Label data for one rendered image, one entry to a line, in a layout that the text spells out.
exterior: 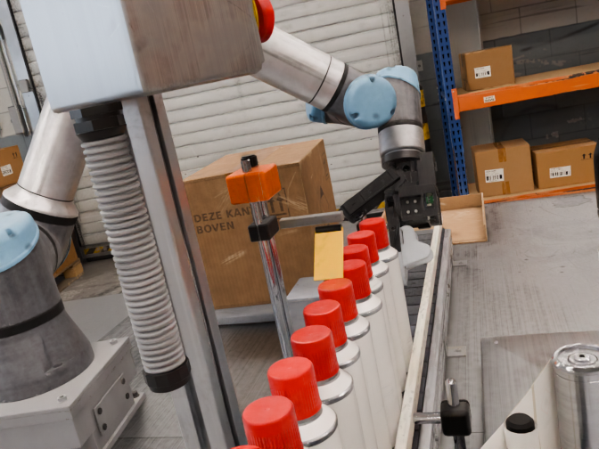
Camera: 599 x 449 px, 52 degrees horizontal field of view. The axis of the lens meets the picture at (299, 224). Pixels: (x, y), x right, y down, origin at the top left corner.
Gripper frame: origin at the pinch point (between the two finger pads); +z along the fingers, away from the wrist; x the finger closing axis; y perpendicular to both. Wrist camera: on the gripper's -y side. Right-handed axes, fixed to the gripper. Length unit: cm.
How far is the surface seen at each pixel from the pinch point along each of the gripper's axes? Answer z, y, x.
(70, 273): -78, -311, 312
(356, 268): 5.0, 1.8, -38.5
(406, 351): 12.2, 2.7, -16.9
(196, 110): -202, -201, 316
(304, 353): 14, 0, -52
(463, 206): -29, 8, 70
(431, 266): -2.9, 4.3, 9.0
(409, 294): 1.7, 0.2, 8.1
